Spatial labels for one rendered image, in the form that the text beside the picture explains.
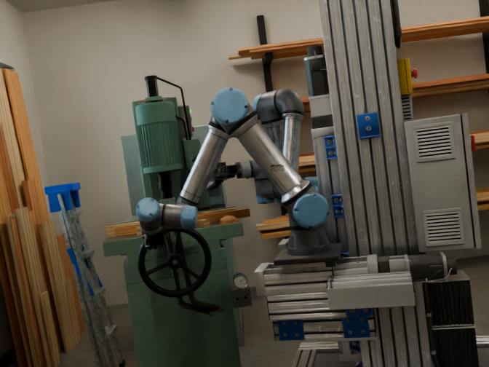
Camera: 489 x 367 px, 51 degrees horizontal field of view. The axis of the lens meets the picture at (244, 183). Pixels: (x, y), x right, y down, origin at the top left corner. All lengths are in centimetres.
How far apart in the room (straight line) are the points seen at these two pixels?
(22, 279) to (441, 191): 259
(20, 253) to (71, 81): 189
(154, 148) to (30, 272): 158
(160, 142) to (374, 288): 113
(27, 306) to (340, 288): 235
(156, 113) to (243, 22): 261
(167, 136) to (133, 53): 257
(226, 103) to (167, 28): 322
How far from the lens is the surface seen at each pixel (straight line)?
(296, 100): 221
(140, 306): 228
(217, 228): 222
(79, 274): 311
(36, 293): 359
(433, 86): 448
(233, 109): 161
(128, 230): 238
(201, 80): 468
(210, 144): 176
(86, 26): 494
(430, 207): 190
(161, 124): 229
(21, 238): 356
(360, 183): 193
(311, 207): 162
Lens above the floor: 118
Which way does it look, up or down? 3 degrees down
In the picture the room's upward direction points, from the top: 7 degrees counter-clockwise
